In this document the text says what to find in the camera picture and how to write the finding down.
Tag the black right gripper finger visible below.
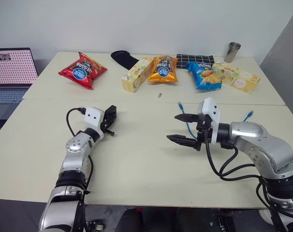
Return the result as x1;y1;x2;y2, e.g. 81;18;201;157
174;114;200;123
166;134;198;148

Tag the black sock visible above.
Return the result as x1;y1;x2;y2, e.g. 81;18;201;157
110;50;140;71

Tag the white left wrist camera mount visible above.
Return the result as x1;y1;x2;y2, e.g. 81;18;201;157
84;107;105;141

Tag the black white checkered cloth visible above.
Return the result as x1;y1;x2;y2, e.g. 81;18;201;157
176;54;215;71

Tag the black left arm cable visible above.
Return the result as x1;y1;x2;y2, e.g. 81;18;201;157
66;106;94;232

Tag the orange chip bag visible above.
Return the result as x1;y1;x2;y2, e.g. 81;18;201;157
146;55;180;84

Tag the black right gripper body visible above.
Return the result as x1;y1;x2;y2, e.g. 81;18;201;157
195;115;214;152

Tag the open laptop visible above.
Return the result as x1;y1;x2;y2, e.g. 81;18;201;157
0;47;39;107

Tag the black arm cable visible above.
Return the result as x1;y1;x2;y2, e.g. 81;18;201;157
203;128;282;232
66;106;94;232

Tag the stainless steel cup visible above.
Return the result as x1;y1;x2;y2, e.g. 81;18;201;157
223;42;242;63

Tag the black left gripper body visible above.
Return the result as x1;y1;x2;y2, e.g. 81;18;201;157
100;113;113;132

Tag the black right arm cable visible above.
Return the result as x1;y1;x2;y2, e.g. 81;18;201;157
203;128;282;232

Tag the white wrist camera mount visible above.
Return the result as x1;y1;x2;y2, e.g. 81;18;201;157
200;97;221;144
84;107;105;141

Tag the blue Ethernet cable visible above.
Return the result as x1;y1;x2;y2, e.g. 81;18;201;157
177;101;254;141

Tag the dark rounded shape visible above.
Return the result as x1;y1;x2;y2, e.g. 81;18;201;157
121;208;143;232

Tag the yellow cartoon-print carton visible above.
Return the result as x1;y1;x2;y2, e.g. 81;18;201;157
121;56;155;93
212;61;261;94

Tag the blue chip bag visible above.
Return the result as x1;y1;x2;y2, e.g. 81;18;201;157
185;60;223;91

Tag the red chip bag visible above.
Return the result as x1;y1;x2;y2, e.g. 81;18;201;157
58;51;108;90

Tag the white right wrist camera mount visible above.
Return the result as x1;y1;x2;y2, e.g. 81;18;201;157
200;97;221;144

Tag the grey partition panel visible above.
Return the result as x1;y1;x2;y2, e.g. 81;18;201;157
258;0;293;107

